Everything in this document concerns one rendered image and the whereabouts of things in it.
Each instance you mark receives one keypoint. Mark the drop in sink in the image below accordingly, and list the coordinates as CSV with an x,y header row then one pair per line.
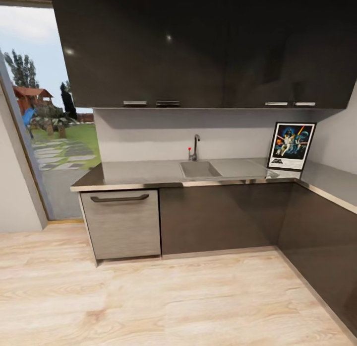
x,y
222,169

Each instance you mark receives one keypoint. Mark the cabinet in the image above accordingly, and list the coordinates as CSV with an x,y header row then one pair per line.
x,y
144,54
291,54

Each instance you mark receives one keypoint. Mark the poster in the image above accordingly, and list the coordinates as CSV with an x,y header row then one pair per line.
x,y
290,145

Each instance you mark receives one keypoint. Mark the dishwasher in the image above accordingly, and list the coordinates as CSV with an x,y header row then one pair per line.
x,y
124,223

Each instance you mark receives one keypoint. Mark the fixed window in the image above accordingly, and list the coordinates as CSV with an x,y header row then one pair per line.
x,y
59,141

